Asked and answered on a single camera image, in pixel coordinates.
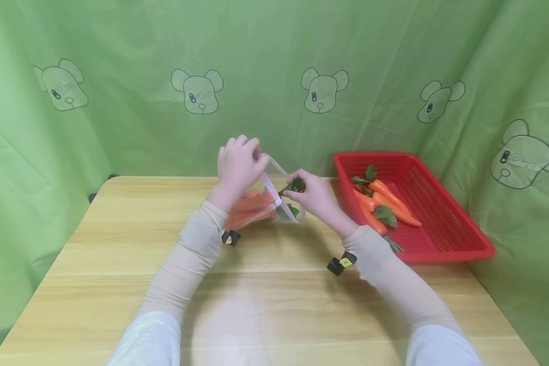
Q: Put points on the clear plastic zip bag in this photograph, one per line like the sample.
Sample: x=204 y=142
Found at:
x=274 y=201

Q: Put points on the person's right forearm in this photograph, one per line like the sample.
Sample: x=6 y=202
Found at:
x=402 y=300

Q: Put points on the person's left fingers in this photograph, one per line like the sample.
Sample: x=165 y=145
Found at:
x=244 y=147

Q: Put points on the person's right fingers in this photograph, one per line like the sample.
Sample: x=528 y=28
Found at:
x=302 y=178

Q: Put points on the red plastic basket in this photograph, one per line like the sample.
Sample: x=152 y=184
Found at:
x=421 y=203

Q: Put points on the person's right thumb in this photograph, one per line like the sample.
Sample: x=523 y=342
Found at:
x=295 y=195

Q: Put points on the person's left forearm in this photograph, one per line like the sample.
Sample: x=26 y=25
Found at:
x=178 y=284

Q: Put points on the black wrist band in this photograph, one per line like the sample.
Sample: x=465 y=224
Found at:
x=231 y=238
x=341 y=263

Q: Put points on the orange toy carrot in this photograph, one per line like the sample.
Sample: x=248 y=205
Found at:
x=379 y=223
x=287 y=195
x=247 y=208
x=368 y=203
x=391 y=198

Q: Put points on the person's right hand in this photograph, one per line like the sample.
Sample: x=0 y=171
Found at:
x=318 y=198

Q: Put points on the person's left hand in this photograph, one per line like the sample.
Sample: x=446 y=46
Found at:
x=236 y=169

